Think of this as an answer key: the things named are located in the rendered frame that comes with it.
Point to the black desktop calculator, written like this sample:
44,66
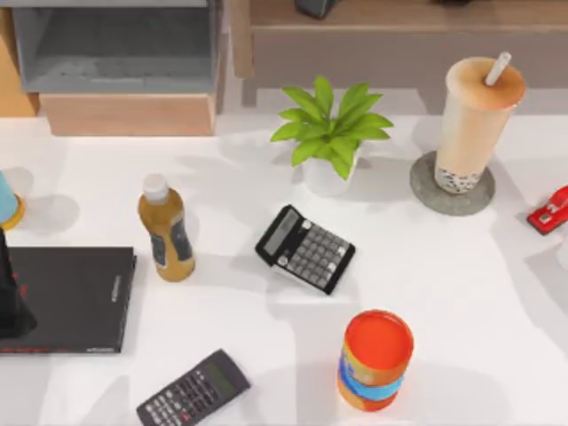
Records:
306,248

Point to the green plant in white pot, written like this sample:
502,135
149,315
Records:
330,133

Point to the brown bottle with white cap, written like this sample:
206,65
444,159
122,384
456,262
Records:
168,235

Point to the orange jar with blue label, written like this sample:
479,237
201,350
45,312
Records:
375,360

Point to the pale wooden drawer front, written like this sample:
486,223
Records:
126,113

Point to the dark grey scientific calculator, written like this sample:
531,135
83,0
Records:
193,390

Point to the grey round coaster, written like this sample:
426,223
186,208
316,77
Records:
483,195

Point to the wooden shelf unit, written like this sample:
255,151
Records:
399,40

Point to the dark object on shelf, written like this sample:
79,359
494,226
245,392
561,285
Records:
313,6

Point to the milk tea cup with straw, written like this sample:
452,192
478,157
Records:
475,120

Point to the black book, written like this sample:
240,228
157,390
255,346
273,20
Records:
75,298

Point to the grey pierced drawer inside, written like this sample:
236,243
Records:
117,44

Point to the red stapler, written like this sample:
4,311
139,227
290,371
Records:
550,213

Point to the light blue cup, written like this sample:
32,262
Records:
6,199

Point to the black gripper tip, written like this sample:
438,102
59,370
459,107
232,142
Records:
13,306

